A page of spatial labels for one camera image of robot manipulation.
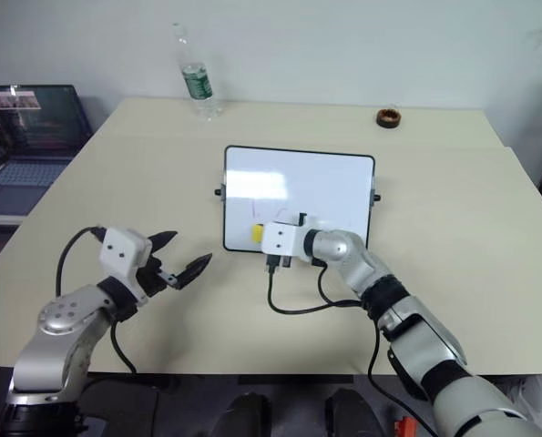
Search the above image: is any open blue laptop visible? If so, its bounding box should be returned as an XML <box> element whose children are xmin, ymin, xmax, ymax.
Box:
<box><xmin>0</xmin><ymin>84</ymin><xmax>95</xmax><ymax>218</ymax></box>

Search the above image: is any brown round ring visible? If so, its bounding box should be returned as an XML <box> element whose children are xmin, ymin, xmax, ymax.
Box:
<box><xmin>375</xmin><ymin>107</ymin><xmax>402</xmax><ymax>130</ymax></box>

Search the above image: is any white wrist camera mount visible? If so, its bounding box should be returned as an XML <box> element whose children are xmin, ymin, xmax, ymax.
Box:
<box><xmin>98</xmin><ymin>226</ymin><xmax>154</xmax><ymax>305</ymax></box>
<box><xmin>260</xmin><ymin>221</ymin><xmax>309</xmax><ymax>265</ymax></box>

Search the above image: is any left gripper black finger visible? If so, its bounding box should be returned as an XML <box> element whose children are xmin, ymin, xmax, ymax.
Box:
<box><xmin>175</xmin><ymin>253</ymin><xmax>214</xmax><ymax>290</ymax></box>
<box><xmin>149</xmin><ymin>230</ymin><xmax>179</xmax><ymax>258</ymax></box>

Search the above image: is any small orange object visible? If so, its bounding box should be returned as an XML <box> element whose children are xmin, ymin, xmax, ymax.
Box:
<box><xmin>394</xmin><ymin>403</ymin><xmax>418</xmax><ymax>437</ymax></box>

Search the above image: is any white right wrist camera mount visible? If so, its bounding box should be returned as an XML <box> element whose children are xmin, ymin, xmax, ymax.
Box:
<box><xmin>260</xmin><ymin>221</ymin><xmax>309</xmax><ymax>265</ymax></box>

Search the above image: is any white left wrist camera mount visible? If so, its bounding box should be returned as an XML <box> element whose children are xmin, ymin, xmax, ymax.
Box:
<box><xmin>98</xmin><ymin>226</ymin><xmax>154</xmax><ymax>305</ymax></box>

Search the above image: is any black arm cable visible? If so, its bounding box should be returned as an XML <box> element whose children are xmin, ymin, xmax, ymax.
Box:
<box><xmin>56</xmin><ymin>225</ymin><xmax>138</xmax><ymax>375</ymax></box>
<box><xmin>263</xmin><ymin>254</ymin><xmax>435</xmax><ymax>429</ymax></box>

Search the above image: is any black-framed whiteboard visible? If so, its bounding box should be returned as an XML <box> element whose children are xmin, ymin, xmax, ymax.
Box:
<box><xmin>214</xmin><ymin>145</ymin><xmax>382</xmax><ymax>254</ymax></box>

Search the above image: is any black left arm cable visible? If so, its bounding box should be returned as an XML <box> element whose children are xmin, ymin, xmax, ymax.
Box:
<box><xmin>56</xmin><ymin>225</ymin><xmax>138</xmax><ymax>375</ymax></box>

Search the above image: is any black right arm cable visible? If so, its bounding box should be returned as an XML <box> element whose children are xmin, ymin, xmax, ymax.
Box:
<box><xmin>263</xmin><ymin>254</ymin><xmax>435</xmax><ymax>429</ymax></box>

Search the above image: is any clear bottle with green label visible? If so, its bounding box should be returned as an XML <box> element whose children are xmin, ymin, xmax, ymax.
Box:
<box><xmin>170</xmin><ymin>22</ymin><xmax>227</xmax><ymax>122</ymax></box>

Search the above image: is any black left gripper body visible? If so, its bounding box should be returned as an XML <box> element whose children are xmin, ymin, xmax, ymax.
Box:
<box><xmin>136</xmin><ymin>254</ymin><xmax>180</xmax><ymax>298</ymax></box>

